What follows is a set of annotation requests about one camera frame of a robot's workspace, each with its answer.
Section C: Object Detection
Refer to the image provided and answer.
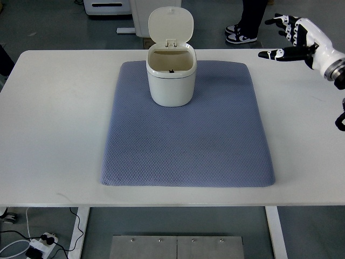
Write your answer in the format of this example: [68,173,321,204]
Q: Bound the person in black clothes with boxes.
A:
[0,45,15,77]

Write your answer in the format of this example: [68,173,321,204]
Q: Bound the white cable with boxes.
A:
[0,207,35,259]

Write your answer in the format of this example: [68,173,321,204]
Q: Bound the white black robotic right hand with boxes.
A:
[258,13,344,84]

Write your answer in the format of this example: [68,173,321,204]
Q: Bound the blue textured cushion mat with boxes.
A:
[100,60,275,188]

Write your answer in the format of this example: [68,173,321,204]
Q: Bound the white appliance with slot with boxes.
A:
[83,0,132,16]

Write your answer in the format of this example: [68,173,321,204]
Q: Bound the black power cable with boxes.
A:
[0,207,84,259]

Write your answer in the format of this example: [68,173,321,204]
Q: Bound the white table leg left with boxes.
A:
[67,207,90,259]

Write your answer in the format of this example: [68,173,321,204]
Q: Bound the standing person dark trousers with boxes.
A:
[238,0,268,38]

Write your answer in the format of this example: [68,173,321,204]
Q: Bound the white trash bin open lid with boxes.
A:
[146,6,197,107]

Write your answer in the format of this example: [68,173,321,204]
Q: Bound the white table leg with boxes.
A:
[265,206,288,259]
[67,207,90,259]

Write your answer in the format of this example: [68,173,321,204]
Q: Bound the black white sneaker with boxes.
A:
[226,33,257,44]
[225,24,240,34]

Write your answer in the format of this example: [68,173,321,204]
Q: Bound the black white sneaker rear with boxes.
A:
[225,24,240,34]

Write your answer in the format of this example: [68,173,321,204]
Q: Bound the white table leg right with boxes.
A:
[265,206,288,259]

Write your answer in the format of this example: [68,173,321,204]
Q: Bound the white power strip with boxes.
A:
[25,233,58,259]

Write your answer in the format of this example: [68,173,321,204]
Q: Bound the metal base plate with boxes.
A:
[109,235,245,258]

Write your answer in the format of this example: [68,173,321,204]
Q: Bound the black white sneaker front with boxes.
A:
[226,33,257,44]

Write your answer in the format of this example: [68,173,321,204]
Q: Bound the white cabinet with foot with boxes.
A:
[116,0,182,38]

